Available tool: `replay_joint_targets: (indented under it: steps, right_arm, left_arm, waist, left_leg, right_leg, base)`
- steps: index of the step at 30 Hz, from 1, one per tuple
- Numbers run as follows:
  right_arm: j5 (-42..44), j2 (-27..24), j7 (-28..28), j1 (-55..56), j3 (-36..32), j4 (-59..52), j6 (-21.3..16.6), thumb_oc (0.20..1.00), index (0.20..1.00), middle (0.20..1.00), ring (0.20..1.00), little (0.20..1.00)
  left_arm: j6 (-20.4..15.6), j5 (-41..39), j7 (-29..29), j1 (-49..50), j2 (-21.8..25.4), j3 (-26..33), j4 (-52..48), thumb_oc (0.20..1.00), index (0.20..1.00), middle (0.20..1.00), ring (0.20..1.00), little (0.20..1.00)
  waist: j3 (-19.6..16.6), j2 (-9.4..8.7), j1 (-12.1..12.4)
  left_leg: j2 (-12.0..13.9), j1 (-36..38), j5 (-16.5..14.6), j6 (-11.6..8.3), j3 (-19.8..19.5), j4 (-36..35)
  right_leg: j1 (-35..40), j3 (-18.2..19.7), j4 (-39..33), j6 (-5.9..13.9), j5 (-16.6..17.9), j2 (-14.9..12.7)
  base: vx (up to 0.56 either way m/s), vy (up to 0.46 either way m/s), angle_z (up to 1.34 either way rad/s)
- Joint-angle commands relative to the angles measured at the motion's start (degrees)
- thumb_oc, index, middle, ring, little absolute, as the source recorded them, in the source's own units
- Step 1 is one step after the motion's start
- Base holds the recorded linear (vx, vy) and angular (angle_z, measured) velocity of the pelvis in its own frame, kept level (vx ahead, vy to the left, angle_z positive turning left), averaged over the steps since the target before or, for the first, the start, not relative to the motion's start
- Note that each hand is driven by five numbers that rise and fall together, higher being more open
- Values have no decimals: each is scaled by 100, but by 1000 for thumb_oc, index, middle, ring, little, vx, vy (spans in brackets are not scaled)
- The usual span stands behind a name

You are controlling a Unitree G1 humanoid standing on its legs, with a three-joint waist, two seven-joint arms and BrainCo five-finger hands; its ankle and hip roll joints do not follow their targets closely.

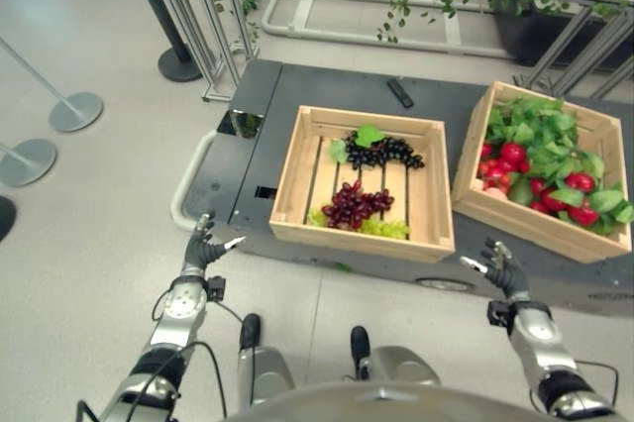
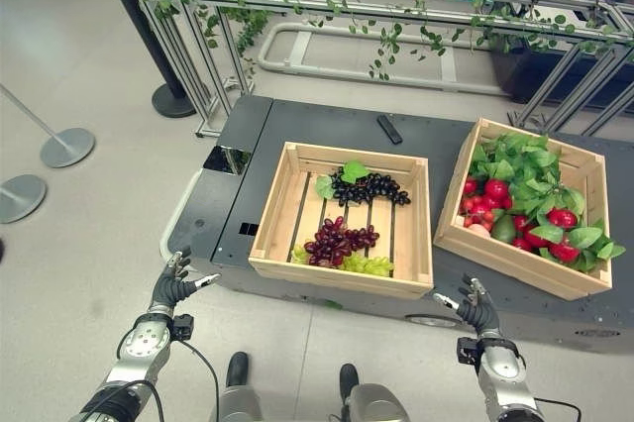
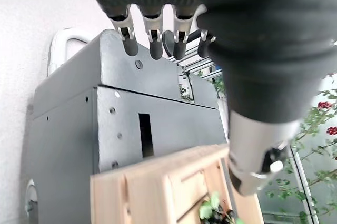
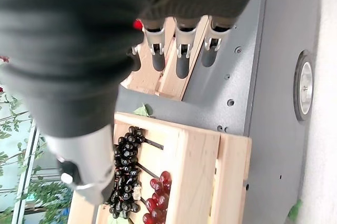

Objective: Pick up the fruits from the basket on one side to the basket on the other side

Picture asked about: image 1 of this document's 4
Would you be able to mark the leafy red radish heap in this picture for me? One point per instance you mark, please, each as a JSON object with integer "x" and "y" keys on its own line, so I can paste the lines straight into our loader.
{"x": 550, "y": 164}

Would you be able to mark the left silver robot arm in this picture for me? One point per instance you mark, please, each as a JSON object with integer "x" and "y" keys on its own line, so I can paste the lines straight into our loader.
{"x": 157, "y": 345}

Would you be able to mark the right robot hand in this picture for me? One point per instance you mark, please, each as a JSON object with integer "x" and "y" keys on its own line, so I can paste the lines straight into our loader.
{"x": 505, "y": 271}

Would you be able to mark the green avocado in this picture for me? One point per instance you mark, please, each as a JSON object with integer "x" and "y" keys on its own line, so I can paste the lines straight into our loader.
{"x": 521, "y": 192}

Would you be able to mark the robot right leg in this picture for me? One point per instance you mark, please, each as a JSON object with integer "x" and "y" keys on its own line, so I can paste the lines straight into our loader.
{"x": 391, "y": 360}

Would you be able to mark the wooden crate with grapes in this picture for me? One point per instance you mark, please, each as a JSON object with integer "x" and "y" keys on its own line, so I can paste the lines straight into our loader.
{"x": 364, "y": 181}

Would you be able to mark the black round stanchion base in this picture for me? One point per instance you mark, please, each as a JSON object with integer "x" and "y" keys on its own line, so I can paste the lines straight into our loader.
{"x": 6, "y": 219}

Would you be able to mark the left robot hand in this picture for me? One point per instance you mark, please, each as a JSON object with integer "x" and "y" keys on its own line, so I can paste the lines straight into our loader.
{"x": 199, "y": 249}

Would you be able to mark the black grape bunch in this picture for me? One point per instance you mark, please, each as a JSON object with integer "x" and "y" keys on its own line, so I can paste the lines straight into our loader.
{"x": 384, "y": 152}

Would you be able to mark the small green grape bunch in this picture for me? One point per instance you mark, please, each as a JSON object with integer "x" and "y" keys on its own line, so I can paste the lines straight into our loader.
{"x": 317, "y": 218}

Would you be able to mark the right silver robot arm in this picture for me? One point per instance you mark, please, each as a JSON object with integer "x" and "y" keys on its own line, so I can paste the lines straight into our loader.
{"x": 550, "y": 357}

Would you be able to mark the grey stanchion with round base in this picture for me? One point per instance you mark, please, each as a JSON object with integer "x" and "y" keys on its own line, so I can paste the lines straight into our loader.
{"x": 64, "y": 100}
{"x": 27, "y": 160}

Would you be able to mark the pink peach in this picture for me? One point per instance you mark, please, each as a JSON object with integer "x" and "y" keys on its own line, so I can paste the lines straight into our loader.
{"x": 494, "y": 193}

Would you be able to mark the robot left leg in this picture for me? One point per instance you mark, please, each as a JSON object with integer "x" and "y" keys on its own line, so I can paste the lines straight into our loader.
{"x": 262, "y": 367}

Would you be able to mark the black remote control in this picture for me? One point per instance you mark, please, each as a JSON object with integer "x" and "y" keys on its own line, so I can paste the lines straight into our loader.
{"x": 399, "y": 92}

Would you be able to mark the red grape bunch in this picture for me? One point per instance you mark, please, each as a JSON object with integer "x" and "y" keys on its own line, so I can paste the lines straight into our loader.
{"x": 354, "y": 205}

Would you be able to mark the silver robot torso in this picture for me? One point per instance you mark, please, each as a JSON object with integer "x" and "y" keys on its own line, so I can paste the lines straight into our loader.
{"x": 391, "y": 404}

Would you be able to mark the wooden crate with leafy produce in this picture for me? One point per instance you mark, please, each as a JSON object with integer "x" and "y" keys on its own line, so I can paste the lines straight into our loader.
{"x": 542, "y": 172}

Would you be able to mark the black stanchion post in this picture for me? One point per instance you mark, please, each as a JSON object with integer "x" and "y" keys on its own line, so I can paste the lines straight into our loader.
{"x": 166, "y": 21}

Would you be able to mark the dark grey mobile platform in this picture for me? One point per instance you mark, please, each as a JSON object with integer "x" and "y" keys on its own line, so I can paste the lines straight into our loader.
{"x": 406, "y": 179}

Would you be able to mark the robot leg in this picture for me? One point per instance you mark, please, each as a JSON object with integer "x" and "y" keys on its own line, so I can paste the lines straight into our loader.
{"x": 391, "y": 360}
{"x": 262, "y": 367}

